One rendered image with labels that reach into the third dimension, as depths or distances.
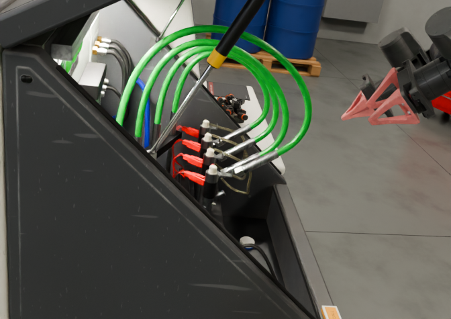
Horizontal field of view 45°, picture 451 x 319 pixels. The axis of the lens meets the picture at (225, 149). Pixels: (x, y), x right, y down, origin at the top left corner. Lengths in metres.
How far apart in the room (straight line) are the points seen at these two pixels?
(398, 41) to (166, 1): 0.55
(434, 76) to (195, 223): 0.45
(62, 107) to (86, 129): 0.04
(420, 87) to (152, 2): 0.70
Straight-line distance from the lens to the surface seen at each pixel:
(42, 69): 0.69
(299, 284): 1.24
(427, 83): 0.94
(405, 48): 1.20
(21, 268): 0.84
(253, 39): 1.02
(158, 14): 1.37
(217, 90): 2.06
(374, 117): 0.96
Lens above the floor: 1.65
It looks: 25 degrees down
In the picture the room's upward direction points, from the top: 9 degrees clockwise
